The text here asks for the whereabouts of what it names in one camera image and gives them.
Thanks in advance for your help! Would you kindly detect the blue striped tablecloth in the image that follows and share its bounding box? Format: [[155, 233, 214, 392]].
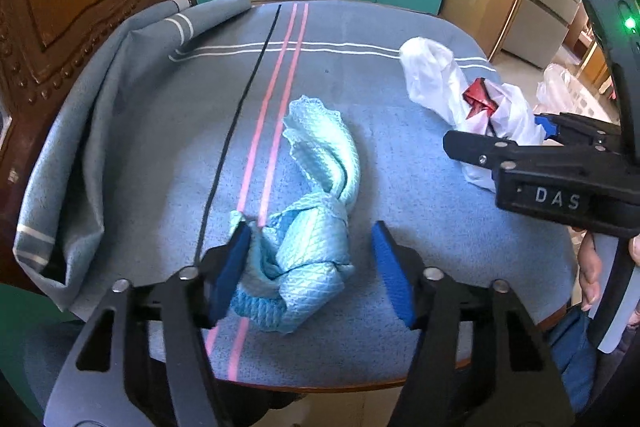
[[12, 0, 577, 389]]

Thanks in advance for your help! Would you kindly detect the white plastic bag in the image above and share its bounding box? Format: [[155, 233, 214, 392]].
[[398, 36, 547, 194]]

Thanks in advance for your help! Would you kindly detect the light teal cloth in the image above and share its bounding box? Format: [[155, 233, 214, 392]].
[[227, 95, 362, 335]]

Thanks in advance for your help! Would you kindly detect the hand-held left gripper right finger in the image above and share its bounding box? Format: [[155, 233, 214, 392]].
[[370, 220, 576, 427]]

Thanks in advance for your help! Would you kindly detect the red foil wrapper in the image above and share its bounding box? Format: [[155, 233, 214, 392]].
[[462, 77, 502, 121]]

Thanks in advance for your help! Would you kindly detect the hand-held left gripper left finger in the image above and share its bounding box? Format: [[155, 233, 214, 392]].
[[42, 221, 253, 427]]

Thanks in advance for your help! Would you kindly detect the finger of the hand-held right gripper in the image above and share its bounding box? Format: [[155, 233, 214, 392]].
[[534, 112, 622, 144], [444, 129, 522, 181]]

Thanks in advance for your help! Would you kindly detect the person's right hand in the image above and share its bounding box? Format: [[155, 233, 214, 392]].
[[576, 234, 640, 327]]

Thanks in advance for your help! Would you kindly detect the white lattice plastic basket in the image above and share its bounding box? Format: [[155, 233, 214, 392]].
[[537, 63, 619, 122]]

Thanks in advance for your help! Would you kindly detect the wooden table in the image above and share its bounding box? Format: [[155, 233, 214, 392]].
[[145, 0, 576, 395]]

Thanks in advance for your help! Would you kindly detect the clear plastic bin liner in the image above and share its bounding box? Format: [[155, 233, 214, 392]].
[[536, 63, 619, 122]]

